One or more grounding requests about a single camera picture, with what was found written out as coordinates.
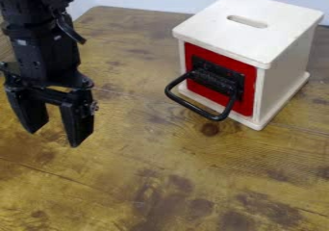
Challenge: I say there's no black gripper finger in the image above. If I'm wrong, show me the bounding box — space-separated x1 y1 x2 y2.
58 91 97 147

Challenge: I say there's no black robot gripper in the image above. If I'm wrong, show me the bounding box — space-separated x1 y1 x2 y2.
0 0 92 134

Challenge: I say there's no red drawer front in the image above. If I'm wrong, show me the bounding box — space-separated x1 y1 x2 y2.
183 42 256 116

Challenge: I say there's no white wooden box cabinet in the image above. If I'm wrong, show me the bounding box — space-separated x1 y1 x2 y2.
164 0 323 130

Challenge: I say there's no black metal drawer handle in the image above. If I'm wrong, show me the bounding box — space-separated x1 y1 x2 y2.
163 55 247 122

